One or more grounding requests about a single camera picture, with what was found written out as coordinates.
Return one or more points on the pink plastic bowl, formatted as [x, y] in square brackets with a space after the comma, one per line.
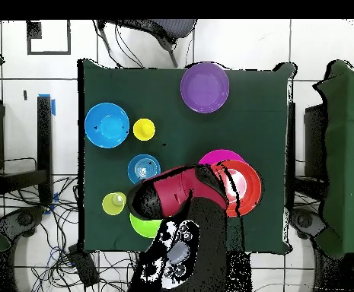
[220, 155]

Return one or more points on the orange plastic bowl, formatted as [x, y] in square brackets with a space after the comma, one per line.
[252, 185]

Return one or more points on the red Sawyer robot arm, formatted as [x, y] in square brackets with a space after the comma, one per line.
[176, 188]

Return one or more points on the small dark blue bowl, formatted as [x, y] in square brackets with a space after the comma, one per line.
[143, 168]

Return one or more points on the yellow plastic cup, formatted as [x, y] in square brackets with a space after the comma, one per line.
[144, 129]

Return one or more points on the dark green table cloth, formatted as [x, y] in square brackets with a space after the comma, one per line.
[164, 91]

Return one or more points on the green plastic bowl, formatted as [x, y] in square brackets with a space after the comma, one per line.
[146, 228]

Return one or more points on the large light blue bowl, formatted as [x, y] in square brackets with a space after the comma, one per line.
[106, 125]

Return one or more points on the purple plastic bowl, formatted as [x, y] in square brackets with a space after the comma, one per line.
[205, 87]

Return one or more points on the translucent yellow-green plastic cup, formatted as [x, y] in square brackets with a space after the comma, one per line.
[111, 206]

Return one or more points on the grey office chair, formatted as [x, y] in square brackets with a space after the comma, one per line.
[176, 29]

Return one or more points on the black power strip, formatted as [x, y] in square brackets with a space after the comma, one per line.
[83, 267]

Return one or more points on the black floor device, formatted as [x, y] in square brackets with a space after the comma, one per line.
[306, 222]
[21, 220]

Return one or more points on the black metal frame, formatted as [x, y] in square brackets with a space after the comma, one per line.
[44, 137]
[315, 137]

